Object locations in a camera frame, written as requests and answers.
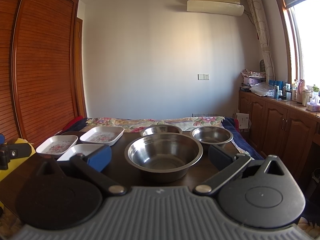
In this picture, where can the blue blanket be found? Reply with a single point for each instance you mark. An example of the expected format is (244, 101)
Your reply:
(242, 145)

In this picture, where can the red cloth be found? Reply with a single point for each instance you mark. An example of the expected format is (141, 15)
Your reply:
(71, 123)

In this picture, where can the wall switch plate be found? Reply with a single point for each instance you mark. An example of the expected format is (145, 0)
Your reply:
(203, 77)

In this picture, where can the clear plastic bag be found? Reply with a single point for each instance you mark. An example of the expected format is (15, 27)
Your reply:
(263, 90)

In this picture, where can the wooden louvered wardrobe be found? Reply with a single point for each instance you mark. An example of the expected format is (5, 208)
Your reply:
(39, 86)

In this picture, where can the wooden side cabinet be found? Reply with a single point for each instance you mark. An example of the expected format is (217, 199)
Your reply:
(283, 128)

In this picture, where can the wall air conditioner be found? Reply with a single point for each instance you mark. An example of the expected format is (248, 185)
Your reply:
(222, 7)

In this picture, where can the floral bed quilt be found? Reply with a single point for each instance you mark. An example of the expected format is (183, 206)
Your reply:
(135, 126)

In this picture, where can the small steel bowl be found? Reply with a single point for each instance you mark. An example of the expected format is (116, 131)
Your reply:
(212, 135)

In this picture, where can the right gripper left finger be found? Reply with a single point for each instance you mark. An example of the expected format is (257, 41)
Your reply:
(91, 167)

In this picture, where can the medium steel bowl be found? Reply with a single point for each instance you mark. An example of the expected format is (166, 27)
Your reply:
(154, 129)

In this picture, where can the window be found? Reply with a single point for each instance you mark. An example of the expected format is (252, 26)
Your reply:
(301, 25)

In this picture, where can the white paper bag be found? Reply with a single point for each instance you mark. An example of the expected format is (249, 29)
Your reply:
(243, 121)

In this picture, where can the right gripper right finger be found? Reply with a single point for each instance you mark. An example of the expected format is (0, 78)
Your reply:
(228, 165)

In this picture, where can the large steel bowl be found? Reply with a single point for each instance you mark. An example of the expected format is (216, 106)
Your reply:
(164, 157)

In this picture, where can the yellow plush toy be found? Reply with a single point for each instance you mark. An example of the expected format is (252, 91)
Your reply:
(16, 162)

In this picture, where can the tissue box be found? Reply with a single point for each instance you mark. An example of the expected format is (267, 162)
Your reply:
(313, 107)

